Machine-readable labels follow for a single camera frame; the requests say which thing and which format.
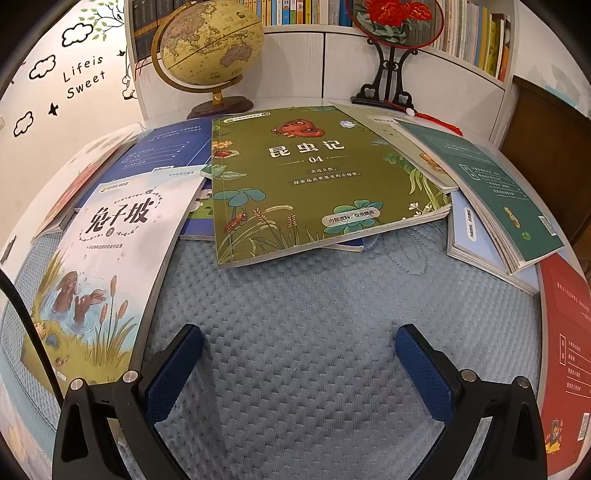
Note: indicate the set of wall decals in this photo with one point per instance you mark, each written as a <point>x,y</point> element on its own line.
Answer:
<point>54,109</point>

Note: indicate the row of yellow orange books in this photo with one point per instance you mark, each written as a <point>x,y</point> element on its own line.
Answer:
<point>291,11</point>

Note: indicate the pink book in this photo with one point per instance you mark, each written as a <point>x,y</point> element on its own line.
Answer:
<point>64,198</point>

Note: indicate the olive green insect book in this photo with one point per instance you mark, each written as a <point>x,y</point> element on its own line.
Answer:
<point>300,194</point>

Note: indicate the yellow desk globe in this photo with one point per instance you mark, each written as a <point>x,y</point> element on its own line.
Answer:
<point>207,41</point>

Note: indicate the brown wooden cabinet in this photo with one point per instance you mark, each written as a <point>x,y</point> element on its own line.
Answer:
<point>545,138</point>

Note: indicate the white rabbit book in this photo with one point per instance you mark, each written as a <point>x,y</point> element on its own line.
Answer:
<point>115,277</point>

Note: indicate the light blue book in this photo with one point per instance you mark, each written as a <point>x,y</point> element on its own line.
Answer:
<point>466,235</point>

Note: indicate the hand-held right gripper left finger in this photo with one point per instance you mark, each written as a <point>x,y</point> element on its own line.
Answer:
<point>171,369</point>

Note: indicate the row of dark hardcover books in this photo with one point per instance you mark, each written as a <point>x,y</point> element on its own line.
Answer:
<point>152,27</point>

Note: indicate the light blue quilted mat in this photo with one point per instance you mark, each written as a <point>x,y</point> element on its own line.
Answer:
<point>300,346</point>

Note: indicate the red book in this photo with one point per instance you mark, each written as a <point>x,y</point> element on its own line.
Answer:
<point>565,350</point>

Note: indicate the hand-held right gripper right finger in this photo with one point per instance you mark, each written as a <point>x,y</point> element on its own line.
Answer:
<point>425,369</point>

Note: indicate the row of pale shelf books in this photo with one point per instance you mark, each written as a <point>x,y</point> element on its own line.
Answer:
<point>471,32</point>

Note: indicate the dark blue book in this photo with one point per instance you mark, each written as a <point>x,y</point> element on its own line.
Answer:
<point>157,147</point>

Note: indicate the white bookshelf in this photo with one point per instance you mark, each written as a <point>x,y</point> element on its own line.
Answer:
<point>295,55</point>

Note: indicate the light green book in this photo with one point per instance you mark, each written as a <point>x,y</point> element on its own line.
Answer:
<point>388,134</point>

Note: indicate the dark teal book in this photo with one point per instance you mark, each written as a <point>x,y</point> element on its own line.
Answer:
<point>498,194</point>

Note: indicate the embroidered flower fan ornament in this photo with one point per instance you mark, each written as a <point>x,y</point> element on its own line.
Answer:
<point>397,11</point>

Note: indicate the red tassel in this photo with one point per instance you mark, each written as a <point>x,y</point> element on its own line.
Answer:
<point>443,123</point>

